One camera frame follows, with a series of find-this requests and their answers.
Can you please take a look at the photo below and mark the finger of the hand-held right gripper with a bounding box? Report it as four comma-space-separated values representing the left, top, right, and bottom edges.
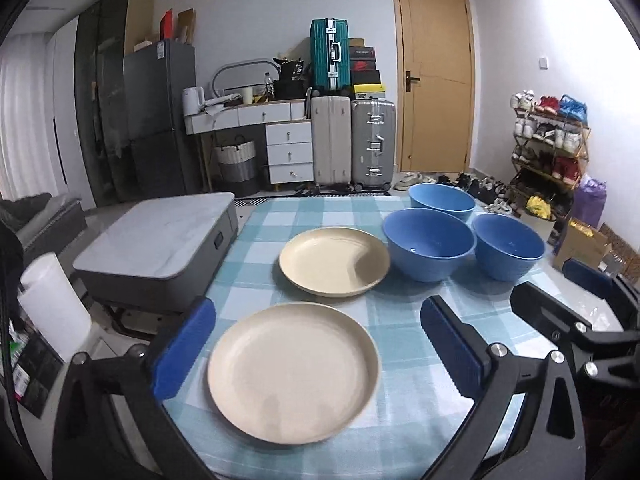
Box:
562, 259, 640, 332
510, 281, 640, 411

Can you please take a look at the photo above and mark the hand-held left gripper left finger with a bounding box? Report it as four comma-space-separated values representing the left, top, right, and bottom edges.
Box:
51, 296, 217, 480

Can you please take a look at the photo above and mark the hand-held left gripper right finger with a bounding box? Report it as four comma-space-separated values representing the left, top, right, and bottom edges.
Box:
420, 295, 587, 480

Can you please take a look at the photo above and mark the blue bowl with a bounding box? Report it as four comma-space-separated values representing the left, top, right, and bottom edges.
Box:
408, 183, 476, 225
471, 213, 546, 282
382, 208, 476, 282

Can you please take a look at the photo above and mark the cream plate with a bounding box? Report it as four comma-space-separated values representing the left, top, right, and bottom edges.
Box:
278, 226, 391, 298
207, 301, 382, 445

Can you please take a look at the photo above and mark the woven wicker panel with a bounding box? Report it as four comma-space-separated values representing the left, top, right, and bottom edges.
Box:
597, 222, 640, 273

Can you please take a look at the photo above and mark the purple bag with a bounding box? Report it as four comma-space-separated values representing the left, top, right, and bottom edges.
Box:
571, 177, 608, 228

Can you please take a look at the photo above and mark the white bin with yellow bag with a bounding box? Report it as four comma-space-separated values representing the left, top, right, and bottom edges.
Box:
525, 195, 558, 246

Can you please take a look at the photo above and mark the grey marble-top coffee table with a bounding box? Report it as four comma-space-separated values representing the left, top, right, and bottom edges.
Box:
72, 191, 240, 331

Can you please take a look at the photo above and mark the wooden shoe rack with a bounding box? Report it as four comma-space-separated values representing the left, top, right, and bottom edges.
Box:
510, 90, 591, 221

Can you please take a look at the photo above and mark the teal checked tablecloth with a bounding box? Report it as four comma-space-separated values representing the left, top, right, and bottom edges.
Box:
162, 194, 576, 480

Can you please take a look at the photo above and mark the scattered shoes group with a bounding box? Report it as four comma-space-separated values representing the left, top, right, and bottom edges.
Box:
392, 172, 521, 217

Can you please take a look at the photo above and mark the white plastic container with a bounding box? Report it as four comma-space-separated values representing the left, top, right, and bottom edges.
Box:
17, 252, 93, 361

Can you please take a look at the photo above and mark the dark printed bag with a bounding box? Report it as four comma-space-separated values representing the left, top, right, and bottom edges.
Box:
10, 330, 63, 418

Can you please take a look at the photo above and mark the grey white laundry basket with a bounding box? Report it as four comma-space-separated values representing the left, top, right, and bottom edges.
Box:
216, 136, 258, 197

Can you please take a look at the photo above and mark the dark sofa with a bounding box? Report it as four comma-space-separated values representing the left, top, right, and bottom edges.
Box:
0, 192, 83, 266

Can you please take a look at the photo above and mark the silver suitcase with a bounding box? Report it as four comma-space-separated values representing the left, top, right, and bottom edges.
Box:
351, 100, 397, 192

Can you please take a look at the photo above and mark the white drawer cabinet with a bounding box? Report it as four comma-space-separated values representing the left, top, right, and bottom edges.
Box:
265, 121, 315, 186

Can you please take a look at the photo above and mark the white dressing desk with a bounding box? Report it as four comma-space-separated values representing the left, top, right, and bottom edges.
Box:
184, 99, 312, 196

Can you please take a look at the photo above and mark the beige suitcase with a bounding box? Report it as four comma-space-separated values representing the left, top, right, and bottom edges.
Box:
310, 94, 352, 188

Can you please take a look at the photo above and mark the grey refrigerator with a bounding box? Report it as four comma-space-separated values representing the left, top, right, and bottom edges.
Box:
123, 39, 203, 196

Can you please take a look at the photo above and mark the white kettle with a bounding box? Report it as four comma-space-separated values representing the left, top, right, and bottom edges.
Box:
182, 86, 206, 117

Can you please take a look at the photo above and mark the wooden door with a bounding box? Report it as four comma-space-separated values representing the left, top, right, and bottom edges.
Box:
391, 0, 475, 173

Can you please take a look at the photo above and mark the dark glass wardrobe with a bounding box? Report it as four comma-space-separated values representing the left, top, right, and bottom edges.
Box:
75, 0, 133, 208

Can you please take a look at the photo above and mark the arched mirror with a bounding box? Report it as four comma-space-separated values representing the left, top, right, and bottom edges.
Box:
211, 59, 281, 98

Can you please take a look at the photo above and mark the white curtain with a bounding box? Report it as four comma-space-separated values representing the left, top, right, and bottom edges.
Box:
0, 35, 53, 201

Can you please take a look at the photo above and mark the black bag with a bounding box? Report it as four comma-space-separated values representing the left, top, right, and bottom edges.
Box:
274, 57, 312, 101

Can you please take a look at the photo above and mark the teal suitcase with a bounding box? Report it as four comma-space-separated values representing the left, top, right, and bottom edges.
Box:
310, 18, 349, 93

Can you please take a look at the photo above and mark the brown cardboard box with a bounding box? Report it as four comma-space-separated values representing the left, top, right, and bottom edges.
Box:
177, 8, 197, 46

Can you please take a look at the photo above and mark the tan cardboard sheet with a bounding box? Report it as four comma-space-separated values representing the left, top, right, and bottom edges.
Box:
125, 0, 156, 53

